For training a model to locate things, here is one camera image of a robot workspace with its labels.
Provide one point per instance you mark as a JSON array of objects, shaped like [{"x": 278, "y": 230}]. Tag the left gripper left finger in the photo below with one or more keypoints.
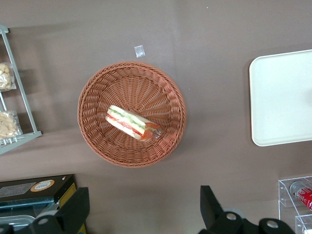
[{"x": 73, "y": 209}]

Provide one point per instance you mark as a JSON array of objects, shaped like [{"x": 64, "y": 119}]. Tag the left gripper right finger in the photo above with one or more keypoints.
[{"x": 214, "y": 219}]

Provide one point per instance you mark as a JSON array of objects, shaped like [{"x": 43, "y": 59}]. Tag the triangle sandwich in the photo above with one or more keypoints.
[{"x": 126, "y": 122}]

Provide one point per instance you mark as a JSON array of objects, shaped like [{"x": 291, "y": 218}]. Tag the cream plastic tray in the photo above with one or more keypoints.
[{"x": 280, "y": 97}]

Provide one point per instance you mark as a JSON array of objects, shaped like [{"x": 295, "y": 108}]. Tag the brown wicker basket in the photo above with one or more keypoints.
[{"x": 151, "y": 85}]

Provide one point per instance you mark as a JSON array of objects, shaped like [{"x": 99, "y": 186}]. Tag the black food warmer appliance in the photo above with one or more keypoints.
[{"x": 14, "y": 190}]

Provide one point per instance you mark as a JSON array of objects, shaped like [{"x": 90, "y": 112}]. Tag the clear acrylic bottle rack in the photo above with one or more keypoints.
[{"x": 282, "y": 195}]

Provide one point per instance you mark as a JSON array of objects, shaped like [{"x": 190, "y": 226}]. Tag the red cola bottle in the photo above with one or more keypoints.
[{"x": 304, "y": 196}]

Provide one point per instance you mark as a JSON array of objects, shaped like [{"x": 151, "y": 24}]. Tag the clear bag of puffed snacks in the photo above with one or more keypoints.
[
  {"x": 8, "y": 125},
  {"x": 5, "y": 78}
]

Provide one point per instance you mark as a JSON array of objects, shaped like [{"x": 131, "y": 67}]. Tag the clear tape piece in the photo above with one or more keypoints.
[{"x": 140, "y": 51}]

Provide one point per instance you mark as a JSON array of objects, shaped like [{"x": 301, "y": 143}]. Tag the brown table cloth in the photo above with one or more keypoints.
[{"x": 170, "y": 29}]

